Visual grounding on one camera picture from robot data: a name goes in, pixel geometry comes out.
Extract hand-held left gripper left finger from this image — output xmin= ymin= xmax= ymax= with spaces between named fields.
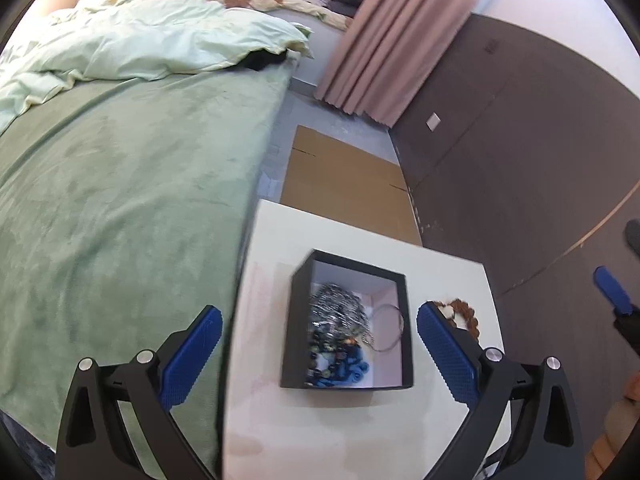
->
xmin=55 ymin=305 xmax=224 ymax=480

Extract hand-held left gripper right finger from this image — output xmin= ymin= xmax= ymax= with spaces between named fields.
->
xmin=417 ymin=301 xmax=586 ymax=480

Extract brown bead bracelet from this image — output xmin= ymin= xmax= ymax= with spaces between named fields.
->
xmin=432 ymin=298 xmax=482 ymax=343

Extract silver bangle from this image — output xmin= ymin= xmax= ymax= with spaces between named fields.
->
xmin=367 ymin=304 xmax=405 ymax=354

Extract blue fabric flower bracelet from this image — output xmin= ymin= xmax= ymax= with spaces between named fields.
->
xmin=330 ymin=347 xmax=372 ymax=386

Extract black box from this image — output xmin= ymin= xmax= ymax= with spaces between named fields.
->
xmin=279 ymin=248 xmax=416 ymax=391

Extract grey bead bracelet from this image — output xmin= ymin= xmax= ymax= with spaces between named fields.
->
xmin=309 ymin=282 xmax=371 ymax=343

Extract dark multicolour bead bracelet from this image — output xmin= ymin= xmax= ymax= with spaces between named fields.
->
xmin=305 ymin=330 xmax=351 ymax=388

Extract person's right forearm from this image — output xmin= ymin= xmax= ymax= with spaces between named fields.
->
xmin=584 ymin=394 xmax=640 ymax=480

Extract green bed sheet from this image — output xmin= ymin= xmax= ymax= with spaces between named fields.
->
xmin=0 ymin=57 xmax=294 ymax=443

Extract dark shaggy rug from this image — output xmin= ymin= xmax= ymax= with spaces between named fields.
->
xmin=0 ymin=407 xmax=57 ymax=480

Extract flat brown cardboard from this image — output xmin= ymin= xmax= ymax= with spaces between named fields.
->
xmin=279 ymin=125 xmax=424 ymax=247

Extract black garment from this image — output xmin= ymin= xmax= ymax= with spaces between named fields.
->
xmin=240 ymin=50 xmax=289 ymax=72

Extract pink curtain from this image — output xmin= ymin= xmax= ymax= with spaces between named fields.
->
xmin=314 ymin=0 xmax=474 ymax=127

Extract light green duvet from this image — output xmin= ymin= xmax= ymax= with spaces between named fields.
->
xmin=0 ymin=0 xmax=314 ymax=133

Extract bear printed blanket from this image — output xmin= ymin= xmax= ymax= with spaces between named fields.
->
xmin=170 ymin=0 xmax=354 ymax=31

